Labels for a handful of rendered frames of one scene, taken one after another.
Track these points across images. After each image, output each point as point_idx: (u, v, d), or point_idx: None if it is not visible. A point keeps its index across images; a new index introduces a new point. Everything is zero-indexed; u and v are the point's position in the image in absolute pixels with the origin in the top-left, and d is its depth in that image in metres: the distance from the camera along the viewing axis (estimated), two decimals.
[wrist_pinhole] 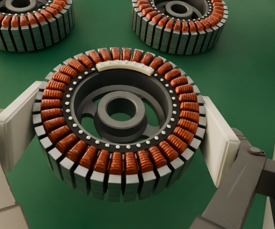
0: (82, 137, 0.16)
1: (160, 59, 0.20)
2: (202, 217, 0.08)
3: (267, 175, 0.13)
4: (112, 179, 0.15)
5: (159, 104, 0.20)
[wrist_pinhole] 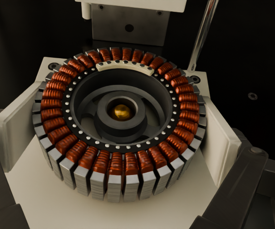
0: (82, 137, 0.16)
1: (160, 59, 0.20)
2: (202, 217, 0.08)
3: (268, 176, 0.13)
4: (112, 179, 0.15)
5: (159, 104, 0.20)
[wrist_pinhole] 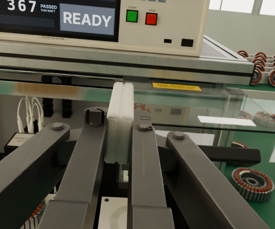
0: None
1: None
2: (137, 205, 0.09)
3: (152, 149, 0.14)
4: None
5: None
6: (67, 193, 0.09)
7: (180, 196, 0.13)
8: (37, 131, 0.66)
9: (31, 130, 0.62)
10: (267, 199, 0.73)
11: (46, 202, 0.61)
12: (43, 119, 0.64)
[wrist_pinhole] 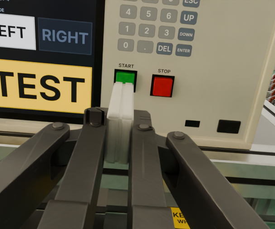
0: None
1: None
2: (137, 205, 0.09)
3: (152, 149, 0.14)
4: None
5: None
6: (67, 193, 0.09)
7: (180, 196, 0.13)
8: None
9: None
10: None
11: None
12: None
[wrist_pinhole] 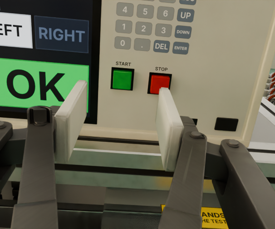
0: None
1: None
2: (168, 208, 0.09)
3: (205, 157, 0.14)
4: None
5: None
6: (29, 196, 0.09)
7: (226, 203, 0.12)
8: None
9: None
10: None
11: None
12: None
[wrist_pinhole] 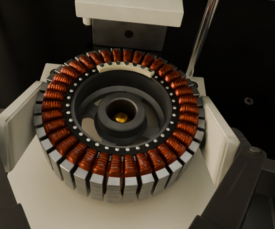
0: (82, 139, 0.16)
1: (161, 61, 0.20)
2: (201, 216, 0.08)
3: (266, 175, 0.13)
4: (111, 181, 0.15)
5: (159, 106, 0.20)
6: None
7: None
8: None
9: None
10: None
11: None
12: None
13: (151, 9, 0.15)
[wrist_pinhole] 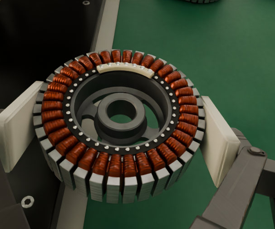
0: (82, 139, 0.16)
1: (161, 61, 0.20)
2: (202, 217, 0.08)
3: (267, 175, 0.13)
4: (111, 181, 0.15)
5: (159, 107, 0.20)
6: None
7: None
8: None
9: None
10: (214, 0, 0.41)
11: None
12: None
13: None
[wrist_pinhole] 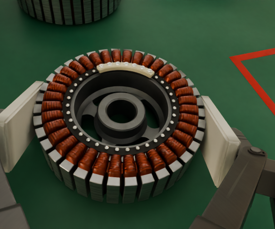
0: (82, 139, 0.16)
1: (161, 61, 0.20)
2: (202, 217, 0.08)
3: (267, 175, 0.13)
4: (111, 181, 0.15)
5: (159, 106, 0.20)
6: None
7: None
8: None
9: None
10: (108, 13, 0.29)
11: None
12: None
13: None
